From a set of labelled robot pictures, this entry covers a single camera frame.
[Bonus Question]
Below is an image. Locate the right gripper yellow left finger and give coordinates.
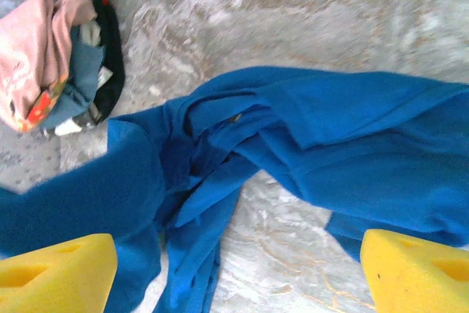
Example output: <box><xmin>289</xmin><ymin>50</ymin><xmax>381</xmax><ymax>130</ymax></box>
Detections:
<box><xmin>0</xmin><ymin>232</ymin><xmax>119</xmax><ymax>313</ymax></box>

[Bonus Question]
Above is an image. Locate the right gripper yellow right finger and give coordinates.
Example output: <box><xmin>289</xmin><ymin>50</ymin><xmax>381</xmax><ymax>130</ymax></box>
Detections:
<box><xmin>359</xmin><ymin>228</ymin><xmax>469</xmax><ymax>313</ymax></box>

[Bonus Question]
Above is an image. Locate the blue t-shirt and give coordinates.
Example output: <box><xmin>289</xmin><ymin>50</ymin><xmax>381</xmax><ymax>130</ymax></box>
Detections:
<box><xmin>0</xmin><ymin>66</ymin><xmax>469</xmax><ymax>313</ymax></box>

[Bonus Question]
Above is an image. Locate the grey-blue folded t-shirt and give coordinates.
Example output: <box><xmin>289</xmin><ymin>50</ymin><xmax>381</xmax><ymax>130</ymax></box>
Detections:
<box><xmin>43</xmin><ymin>25</ymin><xmax>106</xmax><ymax>129</ymax></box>

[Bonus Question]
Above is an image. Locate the pink folded t-shirt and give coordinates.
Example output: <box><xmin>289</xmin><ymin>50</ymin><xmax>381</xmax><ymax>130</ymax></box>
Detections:
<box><xmin>0</xmin><ymin>0</ymin><xmax>98</xmax><ymax>133</ymax></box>

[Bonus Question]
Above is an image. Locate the pile of folded clothes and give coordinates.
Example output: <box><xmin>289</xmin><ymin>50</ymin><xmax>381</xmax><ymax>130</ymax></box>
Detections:
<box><xmin>84</xmin><ymin>0</ymin><xmax>126</xmax><ymax>124</ymax></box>

